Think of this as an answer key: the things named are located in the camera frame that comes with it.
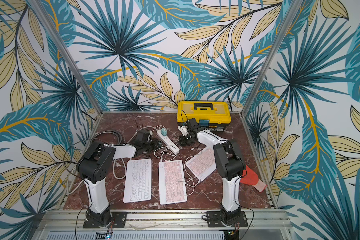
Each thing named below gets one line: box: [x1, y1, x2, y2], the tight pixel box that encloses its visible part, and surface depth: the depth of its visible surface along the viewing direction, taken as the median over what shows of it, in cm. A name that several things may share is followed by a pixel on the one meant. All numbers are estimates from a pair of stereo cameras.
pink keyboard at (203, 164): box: [185, 146, 217, 182], surface depth 94 cm
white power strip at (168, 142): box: [156, 129, 180, 154], surface depth 102 cm
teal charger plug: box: [160, 128, 168, 136], surface depth 103 cm
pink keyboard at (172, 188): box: [158, 159, 187, 205], surface depth 87 cm
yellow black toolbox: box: [177, 100, 232, 132], surface depth 100 cm
